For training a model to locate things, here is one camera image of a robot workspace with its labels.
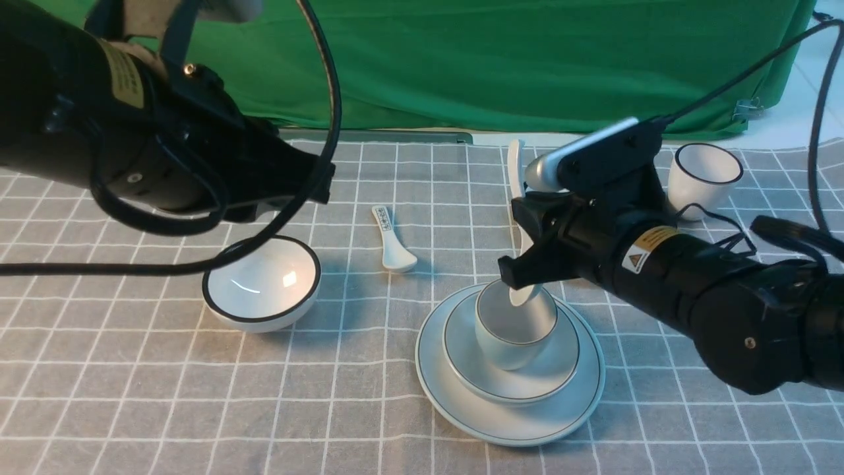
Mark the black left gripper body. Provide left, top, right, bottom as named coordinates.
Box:
left=158, top=64, right=336, bottom=222

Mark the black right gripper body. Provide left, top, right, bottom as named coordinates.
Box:
left=498, top=185, right=667, bottom=291

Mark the white ceramic spoon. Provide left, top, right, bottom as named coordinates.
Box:
left=506, top=139, right=541, bottom=307

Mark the light blue ceramic cup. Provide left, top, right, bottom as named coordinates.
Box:
left=474, top=280, right=558, bottom=371

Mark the light blue ceramic bowl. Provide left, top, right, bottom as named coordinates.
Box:
left=443, top=291, right=581, bottom=405

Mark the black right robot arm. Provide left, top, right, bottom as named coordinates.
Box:
left=498, top=189, right=843, bottom=396

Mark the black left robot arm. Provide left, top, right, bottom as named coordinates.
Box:
left=1, top=1, right=317, bottom=222

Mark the white bowl black rim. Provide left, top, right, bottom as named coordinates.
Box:
left=202, top=236, right=322, bottom=333

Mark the white cup black rim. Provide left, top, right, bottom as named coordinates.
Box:
left=667, top=143, right=744, bottom=220

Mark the green backdrop cloth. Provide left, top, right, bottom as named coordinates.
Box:
left=187, top=1, right=816, bottom=141

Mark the white spoon with label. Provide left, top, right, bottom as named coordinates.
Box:
left=371, top=205, right=418, bottom=273

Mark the metal binder clip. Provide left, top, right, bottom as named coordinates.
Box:
left=731, top=97, right=766, bottom=123

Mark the grey checked tablecloth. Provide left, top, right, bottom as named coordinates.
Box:
left=1, top=143, right=842, bottom=474

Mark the light blue ceramic plate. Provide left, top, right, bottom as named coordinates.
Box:
left=414, top=284, right=606, bottom=446

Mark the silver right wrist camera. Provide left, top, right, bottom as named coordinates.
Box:
left=524, top=117, right=667, bottom=193

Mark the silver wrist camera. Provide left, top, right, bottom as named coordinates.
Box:
left=84, top=1, right=264, bottom=65
left=524, top=117, right=667, bottom=193

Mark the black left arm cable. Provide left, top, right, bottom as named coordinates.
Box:
left=0, top=0, right=344, bottom=276

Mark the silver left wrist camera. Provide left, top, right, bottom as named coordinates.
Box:
left=84, top=1, right=264, bottom=65

